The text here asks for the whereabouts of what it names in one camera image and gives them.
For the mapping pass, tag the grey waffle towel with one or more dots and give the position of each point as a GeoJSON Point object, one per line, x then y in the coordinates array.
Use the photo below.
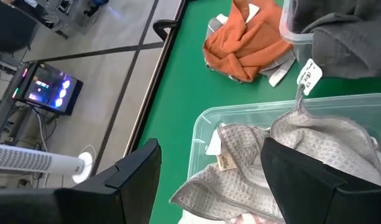
{"type": "Point", "coordinates": [240, 186]}
{"type": "Point", "coordinates": [333, 140]}

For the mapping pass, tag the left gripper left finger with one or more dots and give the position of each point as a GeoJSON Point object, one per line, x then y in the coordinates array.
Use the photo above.
{"type": "Point", "coordinates": [128, 186]}

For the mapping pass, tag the black chair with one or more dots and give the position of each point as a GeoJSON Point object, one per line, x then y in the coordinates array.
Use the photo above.
{"type": "Point", "coordinates": [10, 28]}

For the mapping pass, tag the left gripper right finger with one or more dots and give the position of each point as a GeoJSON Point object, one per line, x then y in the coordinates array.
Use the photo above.
{"type": "Point", "coordinates": [302, 193]}

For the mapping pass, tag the white tower fan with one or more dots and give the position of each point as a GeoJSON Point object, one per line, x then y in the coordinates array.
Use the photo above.
{"type": "Point", "coordinates": [22, 158]}

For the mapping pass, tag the grey desk frame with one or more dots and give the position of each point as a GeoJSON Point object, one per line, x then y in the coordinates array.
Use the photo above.
{"type": "Point", "coordinates": [3, 115]}

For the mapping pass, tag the black aluminium table frame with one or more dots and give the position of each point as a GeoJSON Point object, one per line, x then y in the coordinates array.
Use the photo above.
{"type": "Point", "coordinates": [146, 102]}

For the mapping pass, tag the black table clamp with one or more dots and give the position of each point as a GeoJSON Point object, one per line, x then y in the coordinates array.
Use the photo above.
{"type": "Point", "coordinates": [159, 26]}

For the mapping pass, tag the orange towel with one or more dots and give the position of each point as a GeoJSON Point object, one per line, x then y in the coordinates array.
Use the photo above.
{"type": "Point", "coordinates": [240, 46]}

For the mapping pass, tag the grey towel with white stripes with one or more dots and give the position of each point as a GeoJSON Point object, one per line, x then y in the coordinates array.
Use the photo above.
{"type": "Point", "coordinates": [280, 74]}

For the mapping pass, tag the computer tower with lights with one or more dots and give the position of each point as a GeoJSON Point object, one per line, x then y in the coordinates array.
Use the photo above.
{"type": "Point", "coordinates": [47, 90]}

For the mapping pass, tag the white handwritten paper tag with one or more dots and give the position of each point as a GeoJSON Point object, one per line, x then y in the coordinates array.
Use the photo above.
{"type": "Point", "coordinates": [309, 76]}

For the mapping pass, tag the white towel with red stripes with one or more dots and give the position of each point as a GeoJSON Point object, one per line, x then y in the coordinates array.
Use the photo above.
{"type": "Point", "coordinates": [249, 219]}

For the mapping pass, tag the clear plastic bin with label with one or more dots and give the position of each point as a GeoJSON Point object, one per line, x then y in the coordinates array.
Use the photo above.
{"type": "Point", "coordinates": [294, 37]}

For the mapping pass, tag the dark grey towel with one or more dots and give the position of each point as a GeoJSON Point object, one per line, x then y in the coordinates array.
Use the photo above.
{"type": "Point", "coordinates": [348, 46]}

